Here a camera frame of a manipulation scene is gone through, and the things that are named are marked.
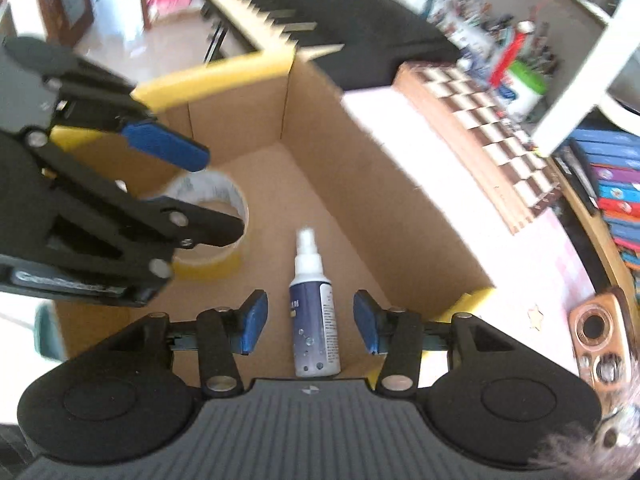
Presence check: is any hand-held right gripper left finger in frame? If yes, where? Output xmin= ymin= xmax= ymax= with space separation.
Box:
xmin=100 ymin=289 xmax=269 ymax=397

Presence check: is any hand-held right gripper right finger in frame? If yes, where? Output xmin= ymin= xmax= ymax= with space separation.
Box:
xmin=352 ymin=289 xmax=521 ymax=396

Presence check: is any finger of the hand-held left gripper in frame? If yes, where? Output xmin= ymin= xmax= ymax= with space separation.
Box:
xmin=25 ymin=131 xmax=247 ymax=281
xmin=0 ymin=35 xmax=211 ymax=172

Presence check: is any clear tape roll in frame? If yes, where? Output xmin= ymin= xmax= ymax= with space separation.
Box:
xmin=164 ymin=170 xmax=250 ymax=281

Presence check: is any white blue spray bottle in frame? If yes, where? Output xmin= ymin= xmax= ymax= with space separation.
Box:
xmin=289 ymin=227 xmax=342 ymax=379

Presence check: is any cardboard box with yellow flaps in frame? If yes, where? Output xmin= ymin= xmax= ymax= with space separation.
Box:
xmin=52 ymin=49 xmax=497 ymax=386

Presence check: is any pink checkered desktop cloth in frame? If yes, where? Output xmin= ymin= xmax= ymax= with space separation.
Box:
xmin=340 ymin=85 xmax=603 ymax=393

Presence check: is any black keyboard stand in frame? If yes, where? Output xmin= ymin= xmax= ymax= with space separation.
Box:
xmin=201 ymin=4 xmax=232 ymax=67

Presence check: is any black electronic keyboard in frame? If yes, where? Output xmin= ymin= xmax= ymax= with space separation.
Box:
xmin=180 ymin=0 xmax=462 ymax=95

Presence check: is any wooden chessboard box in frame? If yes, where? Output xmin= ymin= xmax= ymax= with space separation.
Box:
xmin=392 ymin=62 xmax=564 ymax=236

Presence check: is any wooden bookshelf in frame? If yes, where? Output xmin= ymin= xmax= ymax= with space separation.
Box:
xmin=549 ymin=152 xmax=640 ymax=307

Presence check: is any grey fluffy charm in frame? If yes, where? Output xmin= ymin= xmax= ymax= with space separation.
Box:
xmin=529 ymin=380 xmax=640 ymax=480

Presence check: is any white jar with green lid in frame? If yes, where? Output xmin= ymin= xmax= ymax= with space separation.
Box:
xmin=499 ymin=57 xmax=549 ymax=119

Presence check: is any row of upright colourful books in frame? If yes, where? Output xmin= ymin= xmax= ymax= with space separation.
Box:
xmin=552 ymin=127 xmax=640 ymax=273

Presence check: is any red tube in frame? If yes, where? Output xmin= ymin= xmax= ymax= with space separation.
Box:
xmin=489 ymin=20 xmax=535 ymax=89

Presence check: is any white pen holder with pens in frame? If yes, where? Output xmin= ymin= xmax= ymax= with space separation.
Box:
xmin=424 ymin=0 xmax=562 ymax=86

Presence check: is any white cubby shelf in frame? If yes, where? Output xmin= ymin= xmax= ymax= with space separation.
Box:
xmin=531 ymin=0 xmax=640 ymax=157

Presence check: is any brown wooden doorway frame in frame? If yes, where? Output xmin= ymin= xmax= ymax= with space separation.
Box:
xmin=29 ymin=0 xmax=97 ymax=45

